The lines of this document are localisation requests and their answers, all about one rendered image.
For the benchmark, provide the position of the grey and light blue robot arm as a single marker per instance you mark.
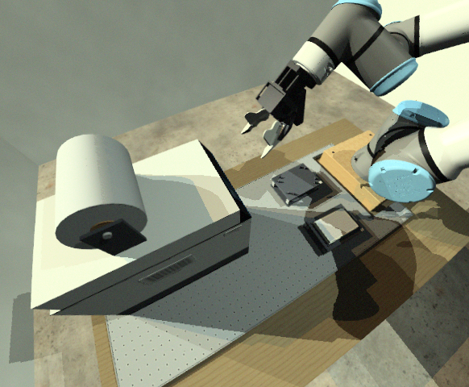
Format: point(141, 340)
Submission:
point(410, 156)

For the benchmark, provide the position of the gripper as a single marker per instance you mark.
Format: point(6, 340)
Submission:
point(278, 104)

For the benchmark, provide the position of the white roll of foil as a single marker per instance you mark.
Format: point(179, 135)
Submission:
point(95, 182)

